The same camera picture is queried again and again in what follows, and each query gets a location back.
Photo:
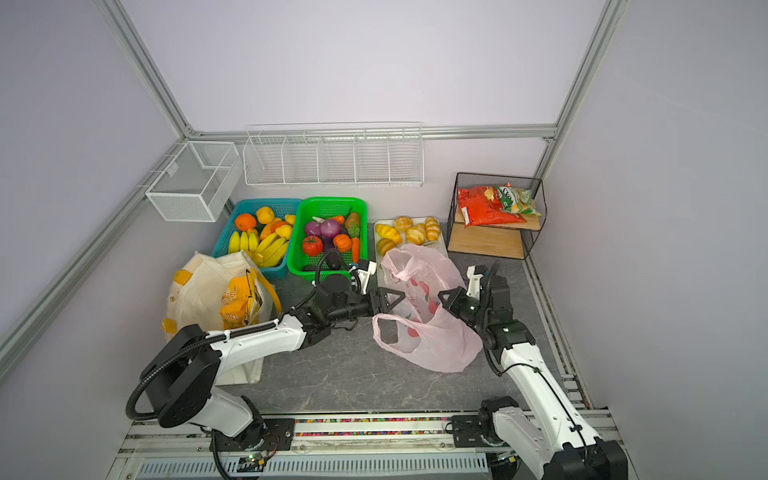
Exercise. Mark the white canvas tote bag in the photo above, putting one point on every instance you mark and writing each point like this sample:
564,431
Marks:
197,289

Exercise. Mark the purple toy onion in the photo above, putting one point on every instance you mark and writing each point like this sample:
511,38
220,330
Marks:
330,228
313,228

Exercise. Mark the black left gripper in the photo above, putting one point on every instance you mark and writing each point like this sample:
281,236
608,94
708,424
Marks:
383,307

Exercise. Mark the yellow snack bag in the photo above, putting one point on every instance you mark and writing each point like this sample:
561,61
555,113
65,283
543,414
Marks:
241,302

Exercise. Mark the yellow-orange toy citrus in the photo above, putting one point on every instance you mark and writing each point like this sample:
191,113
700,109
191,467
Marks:
265,215

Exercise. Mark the pink plastic grocery bag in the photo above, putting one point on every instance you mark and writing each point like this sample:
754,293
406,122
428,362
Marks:
419,330

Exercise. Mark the striped toy bread loaf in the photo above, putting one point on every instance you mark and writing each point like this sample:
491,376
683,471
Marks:
388,232

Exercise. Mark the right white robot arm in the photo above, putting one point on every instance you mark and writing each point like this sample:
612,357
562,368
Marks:
558,443

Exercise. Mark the orange toy tangerine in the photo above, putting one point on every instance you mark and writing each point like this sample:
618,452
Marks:
245,222

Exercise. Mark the dark purple toy eggplant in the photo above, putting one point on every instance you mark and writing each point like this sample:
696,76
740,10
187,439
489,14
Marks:
333,258

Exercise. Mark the toy croissant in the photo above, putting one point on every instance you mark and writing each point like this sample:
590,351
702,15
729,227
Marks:
416,234

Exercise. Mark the striped toy bread roll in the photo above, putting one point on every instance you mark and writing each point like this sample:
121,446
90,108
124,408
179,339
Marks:
384,245

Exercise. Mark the yellow toy banana bunch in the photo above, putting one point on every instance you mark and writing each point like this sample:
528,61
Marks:
267,253

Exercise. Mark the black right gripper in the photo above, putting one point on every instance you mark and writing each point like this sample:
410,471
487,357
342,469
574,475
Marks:
460,295

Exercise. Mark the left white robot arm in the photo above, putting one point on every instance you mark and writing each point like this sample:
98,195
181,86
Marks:
179,385

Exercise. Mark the black wire snack rack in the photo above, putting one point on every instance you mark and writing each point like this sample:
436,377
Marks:
514,241

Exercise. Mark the yellow toy lemon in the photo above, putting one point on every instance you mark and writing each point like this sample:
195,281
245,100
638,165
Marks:
284,231

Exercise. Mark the brown toy potato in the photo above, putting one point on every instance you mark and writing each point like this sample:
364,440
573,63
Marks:
352,225

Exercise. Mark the green plastic basket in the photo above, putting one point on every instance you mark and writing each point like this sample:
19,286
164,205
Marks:
303,265

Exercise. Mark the white bread tray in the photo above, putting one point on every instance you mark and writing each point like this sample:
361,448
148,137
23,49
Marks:
437,245

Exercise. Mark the orange toy carrot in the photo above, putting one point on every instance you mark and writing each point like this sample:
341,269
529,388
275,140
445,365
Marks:
356,250

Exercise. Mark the white mesh wall basket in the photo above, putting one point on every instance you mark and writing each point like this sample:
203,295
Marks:
197,181

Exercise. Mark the toy bread bun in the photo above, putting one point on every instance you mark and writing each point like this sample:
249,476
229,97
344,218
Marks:
402,223

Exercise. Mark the orange toy pumpkin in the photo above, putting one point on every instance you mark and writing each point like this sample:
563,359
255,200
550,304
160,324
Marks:
343,243

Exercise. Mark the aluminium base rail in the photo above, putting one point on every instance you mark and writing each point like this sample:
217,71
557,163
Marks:
313,434

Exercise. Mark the red toy tomato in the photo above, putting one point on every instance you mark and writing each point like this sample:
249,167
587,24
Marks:
313,246

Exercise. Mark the white wire wall shelf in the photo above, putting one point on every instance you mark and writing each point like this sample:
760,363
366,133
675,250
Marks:
324,154

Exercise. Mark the red chip bag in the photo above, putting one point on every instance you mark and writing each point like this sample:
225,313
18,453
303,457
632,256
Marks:
479,207

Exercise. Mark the green snack bag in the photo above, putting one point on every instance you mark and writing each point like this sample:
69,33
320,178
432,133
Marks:
514,200

